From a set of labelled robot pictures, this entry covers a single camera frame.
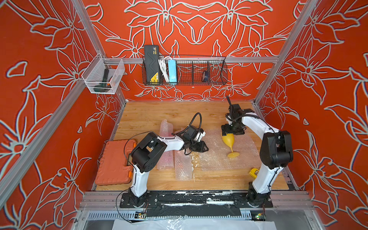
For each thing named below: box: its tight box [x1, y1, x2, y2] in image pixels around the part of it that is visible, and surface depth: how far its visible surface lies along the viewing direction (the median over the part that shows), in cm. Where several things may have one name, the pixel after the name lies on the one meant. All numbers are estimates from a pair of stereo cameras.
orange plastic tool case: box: [94, 139, 138, 186], surface depth 80 cm
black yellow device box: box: [144, 45, 160, 83], surface depth 89 cm
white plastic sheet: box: [111, 217, 277, 230], surface depth 69 cm
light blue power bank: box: [167, 59, 177, 83], surface depth 92 cm
